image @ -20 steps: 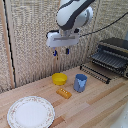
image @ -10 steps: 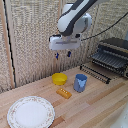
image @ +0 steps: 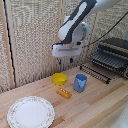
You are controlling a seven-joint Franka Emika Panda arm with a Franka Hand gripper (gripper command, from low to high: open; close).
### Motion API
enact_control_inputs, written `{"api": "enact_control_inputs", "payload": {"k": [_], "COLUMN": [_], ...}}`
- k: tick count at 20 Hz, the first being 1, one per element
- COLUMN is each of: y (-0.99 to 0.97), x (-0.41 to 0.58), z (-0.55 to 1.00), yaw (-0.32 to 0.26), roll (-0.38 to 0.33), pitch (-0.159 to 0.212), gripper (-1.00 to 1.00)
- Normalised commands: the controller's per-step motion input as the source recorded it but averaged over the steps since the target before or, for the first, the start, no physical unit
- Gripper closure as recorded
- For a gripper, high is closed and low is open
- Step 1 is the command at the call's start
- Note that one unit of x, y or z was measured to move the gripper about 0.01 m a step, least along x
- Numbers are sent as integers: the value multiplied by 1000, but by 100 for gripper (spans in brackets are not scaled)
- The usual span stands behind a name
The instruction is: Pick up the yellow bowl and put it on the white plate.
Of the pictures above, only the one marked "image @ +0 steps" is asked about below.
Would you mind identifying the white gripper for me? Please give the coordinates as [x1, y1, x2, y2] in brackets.
[51, 41, 83, 66]

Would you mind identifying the yellow bowl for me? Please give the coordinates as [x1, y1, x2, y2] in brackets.
[51, 72, 69, 86]

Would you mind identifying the blue cup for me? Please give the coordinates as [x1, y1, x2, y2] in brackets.
[73, 73, 88, 93]

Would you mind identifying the orange rectangular block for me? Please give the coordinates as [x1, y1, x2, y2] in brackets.
[55, 87, 73, 100]

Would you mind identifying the black toaster oven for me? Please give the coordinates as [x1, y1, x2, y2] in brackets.
[90, 37, 128, 80]

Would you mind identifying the white floral rim plate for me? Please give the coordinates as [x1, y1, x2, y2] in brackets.
[6, 95, 56, 128]

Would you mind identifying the black wire oven rack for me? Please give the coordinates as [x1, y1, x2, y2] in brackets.
[79, 63, 112, 85]

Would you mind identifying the black cable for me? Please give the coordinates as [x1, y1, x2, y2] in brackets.
[81, 11, 128, 48]

